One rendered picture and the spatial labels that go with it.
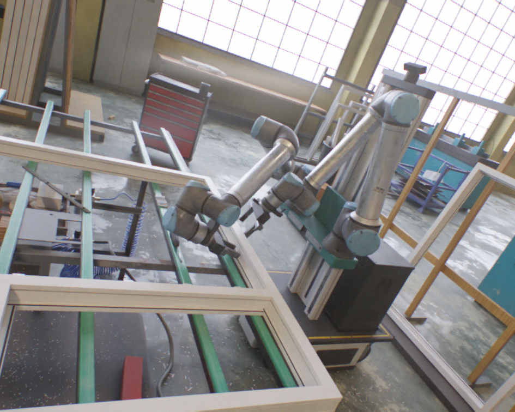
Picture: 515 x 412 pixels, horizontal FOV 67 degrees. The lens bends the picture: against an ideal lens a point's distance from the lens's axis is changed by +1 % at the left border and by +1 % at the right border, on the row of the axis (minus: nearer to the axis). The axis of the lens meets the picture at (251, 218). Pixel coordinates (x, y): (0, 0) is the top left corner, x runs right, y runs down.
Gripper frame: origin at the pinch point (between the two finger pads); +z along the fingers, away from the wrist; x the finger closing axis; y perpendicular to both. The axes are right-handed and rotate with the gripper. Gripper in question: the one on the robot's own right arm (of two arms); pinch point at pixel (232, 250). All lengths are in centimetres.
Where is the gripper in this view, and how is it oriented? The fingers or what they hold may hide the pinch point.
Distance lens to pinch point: 166.5
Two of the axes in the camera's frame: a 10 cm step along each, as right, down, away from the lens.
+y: -6.1, 7.6, 2.1
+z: 7.2, 4.2, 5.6
